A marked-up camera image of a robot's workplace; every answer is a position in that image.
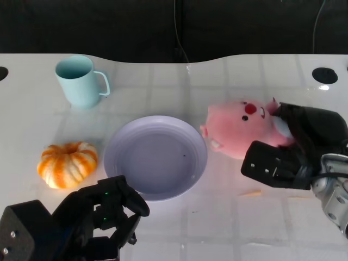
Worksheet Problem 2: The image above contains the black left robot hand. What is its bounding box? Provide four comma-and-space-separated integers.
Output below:
50, 175, 151, 261

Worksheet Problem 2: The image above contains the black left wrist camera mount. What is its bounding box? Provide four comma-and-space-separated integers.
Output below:
0, 200, 54, 261

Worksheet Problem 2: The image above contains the light blue mug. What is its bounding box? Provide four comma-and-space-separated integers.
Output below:
55, 55, 111, 109

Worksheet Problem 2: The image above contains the orange white striped pumpkin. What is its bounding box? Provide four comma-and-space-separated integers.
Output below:
37, 141, 98, 189

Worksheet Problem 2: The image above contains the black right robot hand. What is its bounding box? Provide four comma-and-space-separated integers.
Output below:
271, 102, 346, 167

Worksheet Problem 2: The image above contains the black backdrop curtain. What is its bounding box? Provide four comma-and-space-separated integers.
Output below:
0, 0, 348, 64

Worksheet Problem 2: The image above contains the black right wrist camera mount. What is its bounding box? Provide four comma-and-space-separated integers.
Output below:
241, 140, 313, 191

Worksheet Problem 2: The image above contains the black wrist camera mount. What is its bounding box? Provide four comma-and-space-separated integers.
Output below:
241, 140, 313, 191
0, 200, 54, 261

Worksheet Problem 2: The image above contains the pink plush doll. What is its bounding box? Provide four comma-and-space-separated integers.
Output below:
200, 97, 296, 160

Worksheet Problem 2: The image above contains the lavender round plate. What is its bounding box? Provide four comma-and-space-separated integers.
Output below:
103, 116, 208, 202

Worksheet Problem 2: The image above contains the thin grey hanging cable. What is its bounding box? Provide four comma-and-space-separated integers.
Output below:
173, 0, 190, 65
312, 0, 327, 54

